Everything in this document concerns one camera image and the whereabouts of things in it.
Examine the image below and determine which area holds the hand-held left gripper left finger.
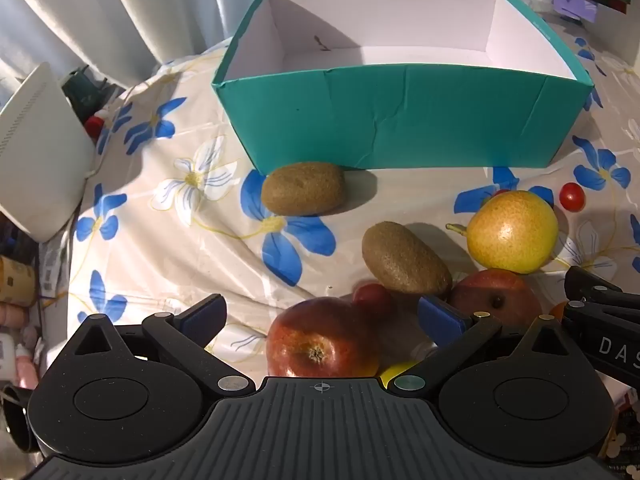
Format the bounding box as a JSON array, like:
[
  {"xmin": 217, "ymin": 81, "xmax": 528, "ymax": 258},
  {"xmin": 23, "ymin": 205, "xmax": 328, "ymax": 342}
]
[{"xmin": 65, "ymin": 294, "xmax": 256, "ymax": 394}]

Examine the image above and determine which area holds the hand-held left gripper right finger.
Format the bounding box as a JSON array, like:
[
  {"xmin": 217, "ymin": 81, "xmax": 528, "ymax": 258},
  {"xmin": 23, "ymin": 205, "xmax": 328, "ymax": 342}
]
[{"xmin": 388, "ymin": 296, "xmax": 581, "ymax": 393}]

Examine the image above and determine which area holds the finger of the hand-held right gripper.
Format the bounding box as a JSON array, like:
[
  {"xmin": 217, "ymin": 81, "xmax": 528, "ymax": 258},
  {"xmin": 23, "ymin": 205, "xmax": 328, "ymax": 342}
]
[
  {"xmin": 563, "ymin": 300, "xmax": 640, "ymax": 331},
  {"xmin": 564, "ymin": 266, "xmax": 640, "ymax": 306}
]

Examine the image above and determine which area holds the yellow lemon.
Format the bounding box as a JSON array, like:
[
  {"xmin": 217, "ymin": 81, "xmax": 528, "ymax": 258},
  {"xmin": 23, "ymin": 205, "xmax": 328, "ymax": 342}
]
[{"xmin": 377, "ymin": 360, "xmax": 423, "ymax": 386}]

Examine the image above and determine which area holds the red cherry tomato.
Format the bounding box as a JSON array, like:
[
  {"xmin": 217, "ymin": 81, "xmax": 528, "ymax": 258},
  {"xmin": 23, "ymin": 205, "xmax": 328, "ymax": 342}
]
[
  {"xmin": 559, "ymin": 182, "xmax": 586, "ymax": 212},
  {"xmin": 352, "ymin": 283, "xmax": 394, "ymax": 317}
]

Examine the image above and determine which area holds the brown kiwi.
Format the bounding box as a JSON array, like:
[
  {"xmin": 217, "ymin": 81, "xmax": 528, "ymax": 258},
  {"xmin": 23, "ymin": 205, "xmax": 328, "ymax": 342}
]
[
  {"xmin": 361, "ymin": 221, "xmax": 453, "ymax": 295},
  {"xmin": 261, "ymin": 161, "xmax": 347, "ymax": 216}
]

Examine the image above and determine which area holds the yellow pear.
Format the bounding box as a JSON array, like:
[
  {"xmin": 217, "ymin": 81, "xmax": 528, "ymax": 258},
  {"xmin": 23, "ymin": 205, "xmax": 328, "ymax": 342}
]
[{"xmin": 446, "ymin": 190, "xmax": 559, "ymax": 275}]

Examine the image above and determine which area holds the red yellow apple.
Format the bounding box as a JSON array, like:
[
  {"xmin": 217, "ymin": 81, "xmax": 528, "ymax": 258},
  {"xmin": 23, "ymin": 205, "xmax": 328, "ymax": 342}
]
[{"xmin": 266, "ymin": 297, "xmax": 381, "ymax": 378}]

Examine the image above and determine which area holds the teal cardboard box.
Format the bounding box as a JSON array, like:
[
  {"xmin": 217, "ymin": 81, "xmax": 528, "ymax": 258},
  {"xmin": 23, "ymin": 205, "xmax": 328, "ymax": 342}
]
[{"xmin": 211, "ymin": 0, "xmax": 593, "ymax": 170}]

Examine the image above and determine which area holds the blue floral tablecloth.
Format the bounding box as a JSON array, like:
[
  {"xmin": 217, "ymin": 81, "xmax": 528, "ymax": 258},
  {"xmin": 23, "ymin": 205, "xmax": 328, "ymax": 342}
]
[{"xmin": 37, "ymin": 10, "xmax": 640, "ymax": 411}]

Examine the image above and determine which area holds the dark printed carton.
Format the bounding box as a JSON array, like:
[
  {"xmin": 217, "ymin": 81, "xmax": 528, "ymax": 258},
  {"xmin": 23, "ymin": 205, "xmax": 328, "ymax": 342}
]
[{"xmin": 602, "ymin": 390, "xmax": 640, "ymax": 466}]

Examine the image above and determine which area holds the white paper packet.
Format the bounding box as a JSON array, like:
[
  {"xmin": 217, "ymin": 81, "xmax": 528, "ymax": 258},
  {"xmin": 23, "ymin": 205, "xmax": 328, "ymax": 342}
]
[{"xmin": 37, "ymin": 237, "xmax": 71, "ymax": 301}]

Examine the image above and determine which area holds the pink bottle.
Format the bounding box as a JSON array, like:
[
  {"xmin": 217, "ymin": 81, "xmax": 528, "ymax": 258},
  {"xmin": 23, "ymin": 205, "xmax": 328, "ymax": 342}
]
[{"xmin": 0, "ymin": 302, "xmax": 31, "ymax": 331}]

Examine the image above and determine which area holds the beige jar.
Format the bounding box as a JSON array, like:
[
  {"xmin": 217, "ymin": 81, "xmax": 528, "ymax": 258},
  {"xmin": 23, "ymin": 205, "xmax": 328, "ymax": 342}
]
[{"xmin": 0, "ymin": 255, "xmax": 38, "ymax": 306}]

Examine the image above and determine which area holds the red capped small bottle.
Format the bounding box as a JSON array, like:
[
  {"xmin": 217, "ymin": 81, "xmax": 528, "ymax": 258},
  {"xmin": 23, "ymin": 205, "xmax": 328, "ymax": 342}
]
[{"xmin": 84, "ymin": 110, "xmax": 108, "ymax": 141}]

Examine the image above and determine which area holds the black cup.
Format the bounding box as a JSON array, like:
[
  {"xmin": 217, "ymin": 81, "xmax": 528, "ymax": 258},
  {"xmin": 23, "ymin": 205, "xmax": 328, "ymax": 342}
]
[{"xmin": 0, "ymin": 385, "xmax": 41, "ymax": 453}]

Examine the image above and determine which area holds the white ribbed appliance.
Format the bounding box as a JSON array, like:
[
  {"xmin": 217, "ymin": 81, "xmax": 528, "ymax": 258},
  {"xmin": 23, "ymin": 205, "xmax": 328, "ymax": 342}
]
[{"xmin": 0, "ymin": 62, "xmax": 97, "ymax": 243}]

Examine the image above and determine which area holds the dark green mug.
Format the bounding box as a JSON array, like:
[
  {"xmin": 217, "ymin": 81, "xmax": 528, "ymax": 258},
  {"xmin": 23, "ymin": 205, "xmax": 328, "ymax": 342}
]
[{"xmin": 62, "ymin": 66, "xmax": 126, "ymax": 113}]

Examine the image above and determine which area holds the purple paper box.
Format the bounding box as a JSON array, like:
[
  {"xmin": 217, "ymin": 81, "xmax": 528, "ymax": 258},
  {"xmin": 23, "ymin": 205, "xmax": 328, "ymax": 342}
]
[{"xmin": 551, "ymin": 0, "xmax": 601, "ymax": 23}]

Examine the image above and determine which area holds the white curtain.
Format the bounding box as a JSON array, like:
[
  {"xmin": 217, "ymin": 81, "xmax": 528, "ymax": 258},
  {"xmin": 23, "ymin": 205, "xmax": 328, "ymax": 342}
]
[{"xmin": 0, "ymin": 0, "xmax": 538, "ymax": 111}]

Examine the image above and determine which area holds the white cable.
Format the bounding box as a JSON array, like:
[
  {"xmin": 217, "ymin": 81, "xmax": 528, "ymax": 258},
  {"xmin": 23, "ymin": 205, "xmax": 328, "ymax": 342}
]
[{"xmin": 82, "ymin": 82, "xmax": 143, "ymax": 181}]

